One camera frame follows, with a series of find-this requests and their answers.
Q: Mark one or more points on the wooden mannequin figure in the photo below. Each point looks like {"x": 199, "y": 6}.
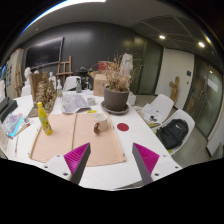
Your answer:
{"x": 174, "y": 89}

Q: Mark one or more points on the cardboard box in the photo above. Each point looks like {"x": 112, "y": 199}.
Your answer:
{"x": 100, "y": 82}

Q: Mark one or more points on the white chair behind table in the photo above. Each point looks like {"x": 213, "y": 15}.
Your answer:
{"x": 71, "y": 83}

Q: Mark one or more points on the white chair with papers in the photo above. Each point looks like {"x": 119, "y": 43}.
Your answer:
{"x": 157, "y": 111}

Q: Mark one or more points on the white chair with backpack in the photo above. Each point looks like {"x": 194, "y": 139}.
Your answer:
{"x": 180, "y": 114}

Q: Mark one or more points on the wooden easel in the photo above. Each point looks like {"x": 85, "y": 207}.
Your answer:
{"x": 64, "y": 69}

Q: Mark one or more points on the black backpack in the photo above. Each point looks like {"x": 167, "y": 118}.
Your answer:
{"x": 173, "y": 133}

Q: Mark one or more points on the grey plant pot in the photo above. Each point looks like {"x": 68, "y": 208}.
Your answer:
{"x": 115, "y": 100}

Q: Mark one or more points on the white bust statue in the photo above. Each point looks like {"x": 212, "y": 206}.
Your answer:
{"x": 126, "y": 65}

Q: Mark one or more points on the clear spray bottle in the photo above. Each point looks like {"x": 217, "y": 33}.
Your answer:
{"x": 78, "y": 86}

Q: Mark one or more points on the beige cloth mat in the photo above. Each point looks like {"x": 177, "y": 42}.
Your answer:
{"x": 72, "y": 131}

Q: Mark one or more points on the red round coaster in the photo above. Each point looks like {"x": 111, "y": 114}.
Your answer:
{"x": 123, "y": 127}

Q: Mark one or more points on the small white cup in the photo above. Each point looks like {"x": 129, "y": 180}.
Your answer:
{"x": 91, "y": 101}

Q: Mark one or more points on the yellow plastic bottle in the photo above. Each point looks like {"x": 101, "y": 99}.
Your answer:
{"x": 44, "y": 119}

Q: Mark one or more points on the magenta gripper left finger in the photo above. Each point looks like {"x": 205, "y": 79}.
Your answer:
{"x": 76, "y": 161}

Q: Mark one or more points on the grey pot saucer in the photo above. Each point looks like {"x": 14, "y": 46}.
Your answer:
{"x": 125, "y": 110}

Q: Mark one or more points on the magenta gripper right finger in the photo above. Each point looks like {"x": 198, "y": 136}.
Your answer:
{"x": 146, "y": 161}

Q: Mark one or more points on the white mug red handle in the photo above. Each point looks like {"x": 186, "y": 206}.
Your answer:
{"x": 101, "y": 124}

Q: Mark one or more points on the dried brown plant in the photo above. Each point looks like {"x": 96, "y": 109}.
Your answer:
{"x": 119, "y": 77}

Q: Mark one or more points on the black wall screen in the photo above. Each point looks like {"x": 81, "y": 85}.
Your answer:
{"x": 44, "y": 53}

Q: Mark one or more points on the colourful book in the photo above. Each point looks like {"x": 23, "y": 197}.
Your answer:
{"x": 12, "y": 123}

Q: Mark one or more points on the dried flowers wooden box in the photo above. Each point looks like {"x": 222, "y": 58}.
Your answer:
{"x": 43, "y": 91}

